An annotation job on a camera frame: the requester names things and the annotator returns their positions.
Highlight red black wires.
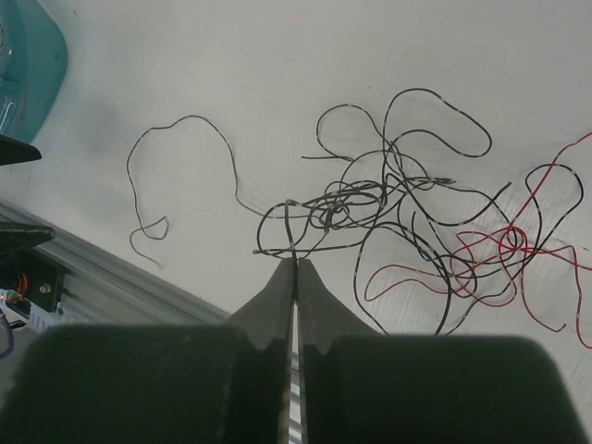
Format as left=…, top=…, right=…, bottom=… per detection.
left=127, top=87, right=592, bottom=351

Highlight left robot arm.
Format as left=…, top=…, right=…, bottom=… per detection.
left=1, top=135, right=56, bottom=269

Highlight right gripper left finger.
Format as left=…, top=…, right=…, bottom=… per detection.
left=1, top=259, right=296, bottom=443

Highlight aluminium rail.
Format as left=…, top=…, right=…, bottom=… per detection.
left=0, top=201, right=306, bottom=444

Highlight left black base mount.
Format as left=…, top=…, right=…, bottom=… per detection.
left=19, top=255, right=67, bottom=313

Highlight teal transparent plastic bin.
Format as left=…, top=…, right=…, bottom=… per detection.
left=1, top=1, right=68, bottom=143

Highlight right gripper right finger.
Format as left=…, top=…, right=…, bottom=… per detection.
left=297, top=260, right=584, bottom=443

